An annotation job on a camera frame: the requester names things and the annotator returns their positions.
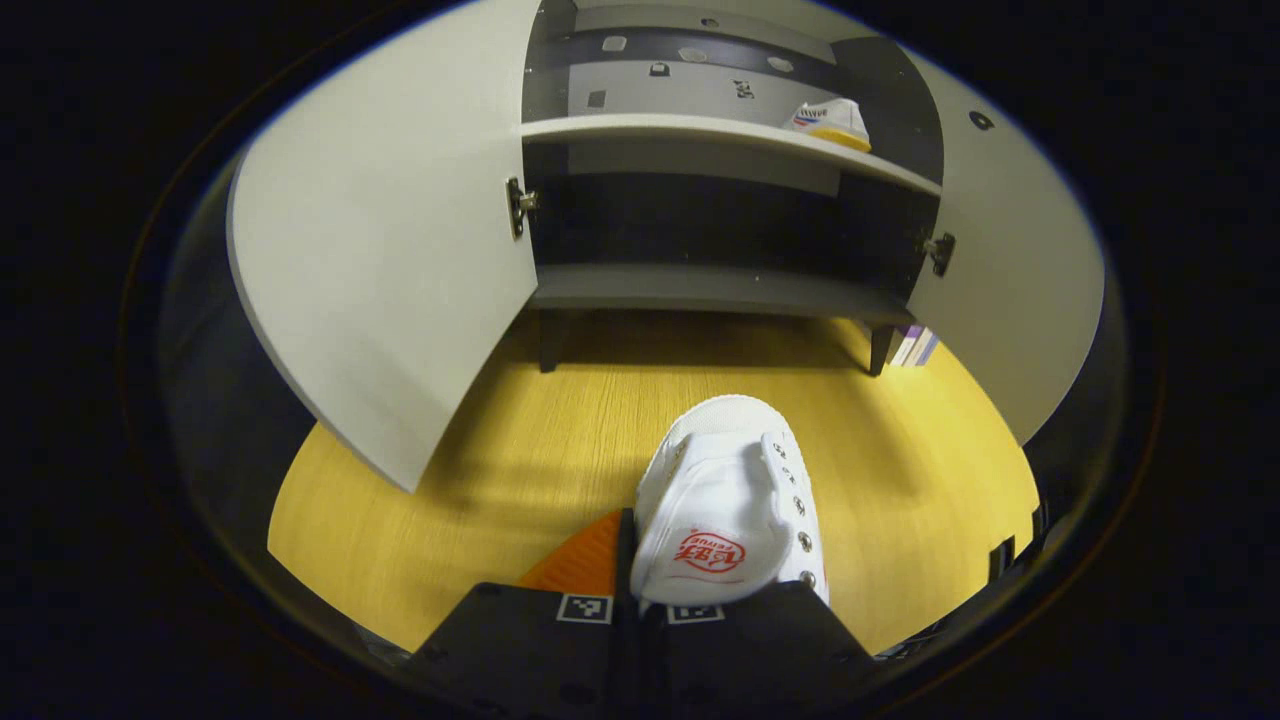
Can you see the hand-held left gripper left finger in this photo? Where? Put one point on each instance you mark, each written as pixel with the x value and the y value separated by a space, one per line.
pixel 530 645

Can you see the white grey book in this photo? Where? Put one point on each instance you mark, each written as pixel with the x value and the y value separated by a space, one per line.
pixel 908 347

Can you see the white canvas shoe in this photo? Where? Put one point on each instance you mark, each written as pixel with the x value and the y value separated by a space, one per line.
pixel 715 480
pixel 835 122

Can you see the white shoe cabinet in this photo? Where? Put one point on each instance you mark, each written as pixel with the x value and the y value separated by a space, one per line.
pixel 700 290

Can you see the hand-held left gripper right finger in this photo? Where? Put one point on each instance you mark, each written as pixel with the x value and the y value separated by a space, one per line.
pixel 760 650

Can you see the lavender book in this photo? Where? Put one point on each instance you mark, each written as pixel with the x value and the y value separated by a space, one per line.
pixel 927 348

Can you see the white cabinet shelf board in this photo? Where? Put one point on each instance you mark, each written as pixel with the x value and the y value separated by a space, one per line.
pixel 680 130

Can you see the metal door hinge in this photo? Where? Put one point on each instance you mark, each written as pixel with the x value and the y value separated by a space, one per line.
pixel 518 205
pixel 940 252

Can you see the pink white book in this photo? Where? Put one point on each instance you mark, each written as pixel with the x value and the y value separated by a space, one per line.
pixel 894 345

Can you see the white cabinet door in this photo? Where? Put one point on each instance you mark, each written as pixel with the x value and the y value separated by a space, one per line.
pixel 1010 260
pixel 380 250

